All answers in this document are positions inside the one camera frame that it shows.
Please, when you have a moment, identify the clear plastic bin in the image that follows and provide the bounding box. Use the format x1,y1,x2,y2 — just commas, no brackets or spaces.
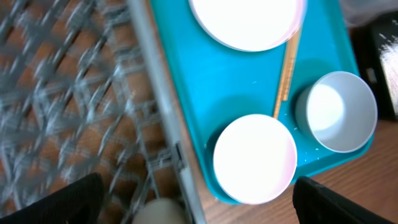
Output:
339,0,397,28

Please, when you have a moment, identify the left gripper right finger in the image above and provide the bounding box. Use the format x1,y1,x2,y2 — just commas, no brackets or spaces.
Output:
292,176,393,224

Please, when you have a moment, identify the small white plate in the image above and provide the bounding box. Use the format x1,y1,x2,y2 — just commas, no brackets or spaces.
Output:
213,114,297,205

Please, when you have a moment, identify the black waste tray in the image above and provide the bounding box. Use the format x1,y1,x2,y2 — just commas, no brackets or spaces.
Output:
351,11,397,121

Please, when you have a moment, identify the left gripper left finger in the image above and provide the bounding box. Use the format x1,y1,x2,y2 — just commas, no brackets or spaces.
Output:
1,173,104,224

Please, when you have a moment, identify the wooden chopstick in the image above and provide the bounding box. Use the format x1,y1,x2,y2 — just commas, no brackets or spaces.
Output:
273,27,302,119

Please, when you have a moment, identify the large white plate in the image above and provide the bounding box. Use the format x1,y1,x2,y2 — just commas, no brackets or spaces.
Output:
188,0,308,52

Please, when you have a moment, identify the teal serving tray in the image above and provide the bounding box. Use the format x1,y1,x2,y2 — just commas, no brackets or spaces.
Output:
151,0,368,204

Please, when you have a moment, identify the grey bowl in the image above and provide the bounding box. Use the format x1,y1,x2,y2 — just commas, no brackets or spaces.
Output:
295,71,378,153

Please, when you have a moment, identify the grey plastic dish rack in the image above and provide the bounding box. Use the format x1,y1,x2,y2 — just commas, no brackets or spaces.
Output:
1,0,205,223

